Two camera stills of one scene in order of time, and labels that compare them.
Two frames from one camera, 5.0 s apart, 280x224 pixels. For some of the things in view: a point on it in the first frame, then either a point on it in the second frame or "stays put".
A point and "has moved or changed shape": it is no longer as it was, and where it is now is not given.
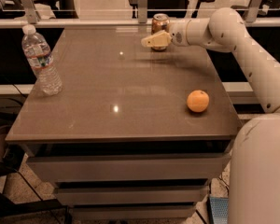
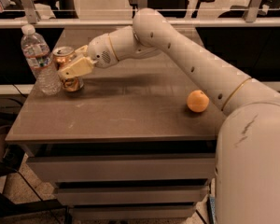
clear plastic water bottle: x=38 y=54 stays put
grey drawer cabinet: x=134 y=133 stays put
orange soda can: x=160 y=22 has moved or changed shape
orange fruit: x=198 y=101 stays put
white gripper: x=178 y=35 → x=99 y=51
